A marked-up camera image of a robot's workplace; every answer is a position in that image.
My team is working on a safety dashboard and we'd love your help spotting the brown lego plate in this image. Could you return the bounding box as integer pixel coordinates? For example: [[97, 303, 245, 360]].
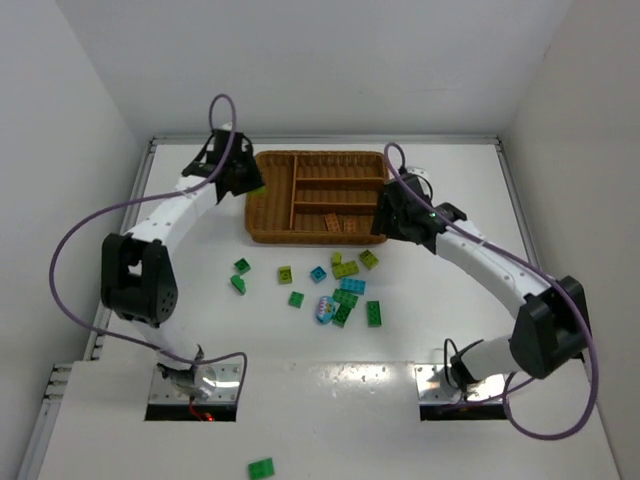
[[343, 217, 357, 234], [324, 213, 341, 233]]

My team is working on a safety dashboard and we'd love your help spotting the lime angled lego brick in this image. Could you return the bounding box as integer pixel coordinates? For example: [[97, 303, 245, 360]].
[[359, 250, 379, 271]]

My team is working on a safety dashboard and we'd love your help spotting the brown wicker divided basket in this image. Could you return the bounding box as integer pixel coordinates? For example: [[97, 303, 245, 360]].
[[245, 150, 389, 245]]

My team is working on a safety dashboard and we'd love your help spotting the dark green square lego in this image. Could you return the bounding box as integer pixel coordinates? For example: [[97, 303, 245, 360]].
[[234, 258, 251, 275]]

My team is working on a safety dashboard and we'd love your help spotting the green long lego brick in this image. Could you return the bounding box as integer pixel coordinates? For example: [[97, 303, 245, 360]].
[[332, 289, 358, 309]]

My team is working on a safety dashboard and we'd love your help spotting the green tall lego brick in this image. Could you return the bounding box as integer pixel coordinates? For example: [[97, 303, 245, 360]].
[[366, 301, 382, 328]]

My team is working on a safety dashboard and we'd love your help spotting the lime hollow square lego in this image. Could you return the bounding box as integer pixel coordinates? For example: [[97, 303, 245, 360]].
[[278, 266, 293, 285]]

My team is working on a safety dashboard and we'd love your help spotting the dark green sloped lego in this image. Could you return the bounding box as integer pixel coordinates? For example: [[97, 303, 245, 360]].
[[230, 274, 246, 295]]

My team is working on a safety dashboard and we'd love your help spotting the green small square lego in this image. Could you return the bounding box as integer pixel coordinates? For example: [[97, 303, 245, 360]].
[[288, 291, 305, 308]]

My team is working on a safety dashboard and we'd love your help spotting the lime long lego brick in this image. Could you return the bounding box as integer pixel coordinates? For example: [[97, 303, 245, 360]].
[[332, 261, 359, 279]]

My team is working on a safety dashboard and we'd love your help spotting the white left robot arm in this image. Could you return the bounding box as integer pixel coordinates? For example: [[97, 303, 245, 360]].
[[101, 125, 264, 391]]

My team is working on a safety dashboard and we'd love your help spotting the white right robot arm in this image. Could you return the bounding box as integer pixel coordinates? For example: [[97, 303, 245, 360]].
[[371, 173, 588, 391]]

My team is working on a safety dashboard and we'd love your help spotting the teal long lego brick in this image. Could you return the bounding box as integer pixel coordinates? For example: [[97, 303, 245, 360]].
[[340, 277, 366, 295]]

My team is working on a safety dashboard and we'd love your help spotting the teal square lego brick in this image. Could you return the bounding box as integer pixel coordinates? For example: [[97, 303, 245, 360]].
[[310, 266, 327, 284]]

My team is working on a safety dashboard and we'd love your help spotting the teal rounded printed lego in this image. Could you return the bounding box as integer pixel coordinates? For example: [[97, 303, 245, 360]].
[[315, 296, 336, 325]]

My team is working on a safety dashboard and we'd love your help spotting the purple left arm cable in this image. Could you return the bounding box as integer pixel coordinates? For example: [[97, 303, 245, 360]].
[[49, 94, 249, 396]]

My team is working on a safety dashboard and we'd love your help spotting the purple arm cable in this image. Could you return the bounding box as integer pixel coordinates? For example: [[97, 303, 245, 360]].
[[384, 142, 600, 441], [49, 94, 249, 396]]

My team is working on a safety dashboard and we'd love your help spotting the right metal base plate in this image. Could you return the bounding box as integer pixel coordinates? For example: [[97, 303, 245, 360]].
[[414, 364, 506, 406]]

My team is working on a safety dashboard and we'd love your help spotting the metal base plate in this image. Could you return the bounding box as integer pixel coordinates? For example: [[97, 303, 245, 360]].
[[148, 363, 243, 405], [414, 364, 506, 406]]

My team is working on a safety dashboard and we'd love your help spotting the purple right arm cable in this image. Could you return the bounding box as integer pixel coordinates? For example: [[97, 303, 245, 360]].
[[384, 142, 600, 441]]

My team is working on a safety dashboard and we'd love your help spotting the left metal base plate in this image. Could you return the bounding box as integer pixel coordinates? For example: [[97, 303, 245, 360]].
[[148, 363, 243, 405]]

